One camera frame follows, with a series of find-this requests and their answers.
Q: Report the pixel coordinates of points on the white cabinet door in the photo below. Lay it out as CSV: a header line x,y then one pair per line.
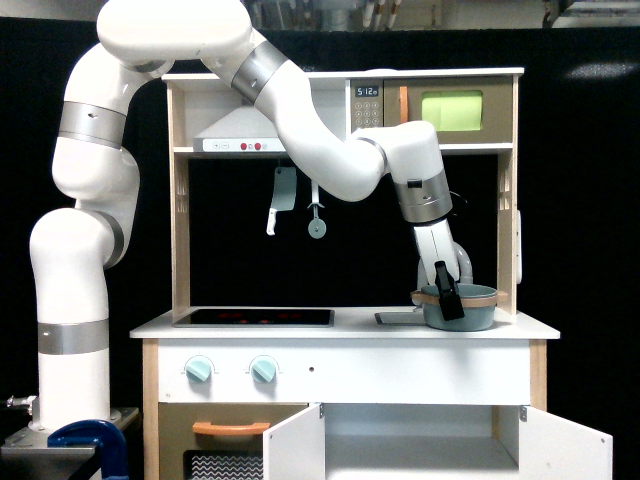
x,y
552,447
295,447

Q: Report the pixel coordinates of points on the white side holder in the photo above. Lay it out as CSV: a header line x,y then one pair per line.
x,y
518,250

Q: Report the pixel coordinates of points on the toy pizza cutter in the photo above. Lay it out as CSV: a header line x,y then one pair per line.
x,y
317,227

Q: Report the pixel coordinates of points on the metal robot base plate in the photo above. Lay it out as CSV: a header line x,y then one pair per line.
x,y
25,454

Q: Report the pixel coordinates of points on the teal knob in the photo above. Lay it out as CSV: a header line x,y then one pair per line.
x,y
198,369
263,369

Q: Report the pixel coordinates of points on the toy cleaver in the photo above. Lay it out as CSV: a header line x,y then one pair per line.
x,y
284,195

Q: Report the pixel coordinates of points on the white wooden toy kitchen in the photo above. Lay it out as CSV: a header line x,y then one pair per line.
x,y
400,402

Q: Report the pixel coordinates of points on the blue clamp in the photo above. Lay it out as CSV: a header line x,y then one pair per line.
x,y
108,439

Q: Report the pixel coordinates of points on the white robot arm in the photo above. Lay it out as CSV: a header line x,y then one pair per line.
x,y
100,154

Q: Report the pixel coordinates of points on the teal bowl with wooden rim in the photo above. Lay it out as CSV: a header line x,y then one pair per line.
x,y
478,303

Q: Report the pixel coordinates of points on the toy oven door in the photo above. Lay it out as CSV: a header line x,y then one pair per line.
x,y
176,435

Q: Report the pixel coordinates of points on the grey toy faucet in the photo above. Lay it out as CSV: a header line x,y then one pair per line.
x,y
464,263

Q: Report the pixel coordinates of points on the left teal knob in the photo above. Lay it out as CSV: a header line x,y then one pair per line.
x,y
198,369

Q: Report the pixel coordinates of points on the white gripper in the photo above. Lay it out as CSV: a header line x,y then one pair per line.
x,y
438,265

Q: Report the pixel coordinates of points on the orange oven handle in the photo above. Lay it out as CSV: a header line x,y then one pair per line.
x,y
209,429

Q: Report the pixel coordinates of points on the orange microwave handle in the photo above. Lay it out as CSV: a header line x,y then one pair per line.
x,y
403,104

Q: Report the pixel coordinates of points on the right white cabinet door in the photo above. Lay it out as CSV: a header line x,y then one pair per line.
x,y
552,447

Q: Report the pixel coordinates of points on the left white cabinet door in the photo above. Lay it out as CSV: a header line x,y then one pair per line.
x,y
295,447

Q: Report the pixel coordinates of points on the black toy stovetop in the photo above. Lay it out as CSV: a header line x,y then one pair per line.
x,y
245,317

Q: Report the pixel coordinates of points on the grey toy sink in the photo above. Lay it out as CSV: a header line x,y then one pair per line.
x,y
395,318

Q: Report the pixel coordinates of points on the right teal knob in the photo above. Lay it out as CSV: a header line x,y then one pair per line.
x,y
263,369

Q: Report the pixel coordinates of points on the toy microwave with green window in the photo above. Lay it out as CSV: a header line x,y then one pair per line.
x,y
463,110

